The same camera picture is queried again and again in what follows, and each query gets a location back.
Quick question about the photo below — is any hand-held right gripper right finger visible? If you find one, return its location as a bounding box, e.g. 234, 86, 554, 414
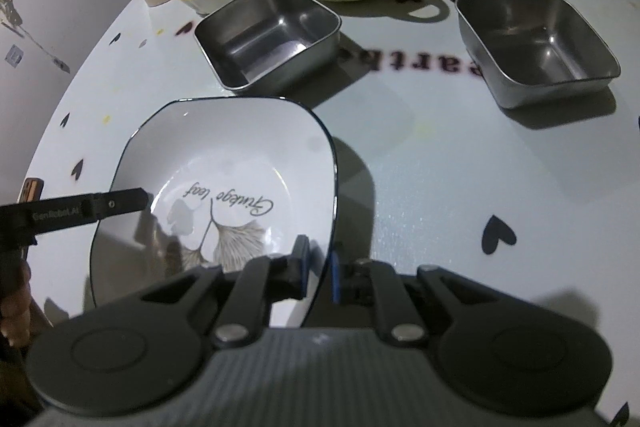
330, 253, 488, 349

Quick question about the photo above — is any white square plate black rim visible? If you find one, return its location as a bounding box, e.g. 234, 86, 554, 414
90, 98, 341, 328

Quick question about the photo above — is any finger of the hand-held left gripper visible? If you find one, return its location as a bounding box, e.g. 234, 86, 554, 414
97, 188, 149, 219

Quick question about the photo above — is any square stainless steel bowl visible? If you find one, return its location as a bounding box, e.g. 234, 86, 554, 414
456, 0, 622, 110
194, 0, 342, 94

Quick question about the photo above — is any dark branch wall decal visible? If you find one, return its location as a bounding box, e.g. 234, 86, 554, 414
0, 0, 71, 72

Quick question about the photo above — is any person's left hand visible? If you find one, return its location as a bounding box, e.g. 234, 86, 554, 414
0, 261, 33, 349

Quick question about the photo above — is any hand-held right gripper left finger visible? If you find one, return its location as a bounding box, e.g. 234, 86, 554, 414
142, 234, 311, 351

